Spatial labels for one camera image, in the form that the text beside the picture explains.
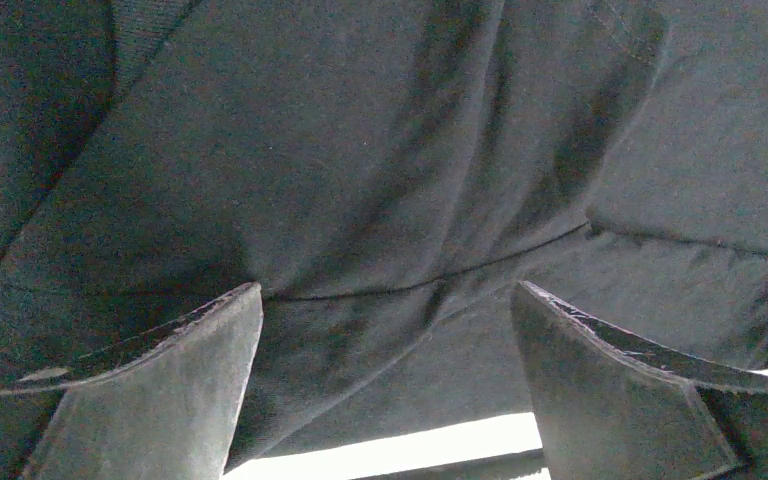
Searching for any black t-shirt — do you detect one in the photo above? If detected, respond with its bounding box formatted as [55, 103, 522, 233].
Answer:
[0, 1, 768, 476]

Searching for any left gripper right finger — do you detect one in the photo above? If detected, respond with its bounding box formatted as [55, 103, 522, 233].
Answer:
[511, 282, 768, 479]

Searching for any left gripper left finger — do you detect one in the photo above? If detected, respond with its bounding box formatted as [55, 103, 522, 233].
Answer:
[0, 284, 263, 479]

